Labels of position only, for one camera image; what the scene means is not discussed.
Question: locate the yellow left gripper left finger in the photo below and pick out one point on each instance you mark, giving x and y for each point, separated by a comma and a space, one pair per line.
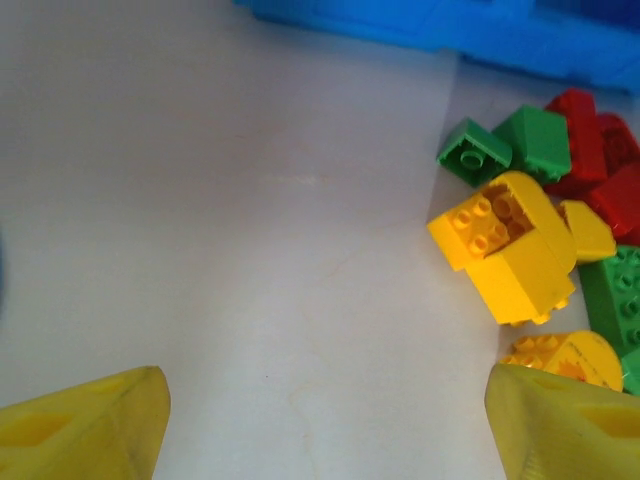
75, 435

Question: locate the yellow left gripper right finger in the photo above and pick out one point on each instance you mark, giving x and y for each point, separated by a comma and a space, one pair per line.
565, 435

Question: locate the rounded yellow lego brick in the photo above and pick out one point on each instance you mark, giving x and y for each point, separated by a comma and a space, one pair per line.
585, 355

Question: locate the long green lego brick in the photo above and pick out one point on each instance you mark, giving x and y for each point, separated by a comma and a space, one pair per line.
605, 290

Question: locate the red lego brick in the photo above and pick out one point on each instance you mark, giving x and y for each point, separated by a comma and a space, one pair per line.
582, 145
620, 200
620, 142

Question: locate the blue three-compartment bin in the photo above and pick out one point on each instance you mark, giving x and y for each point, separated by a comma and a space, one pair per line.
450, 25

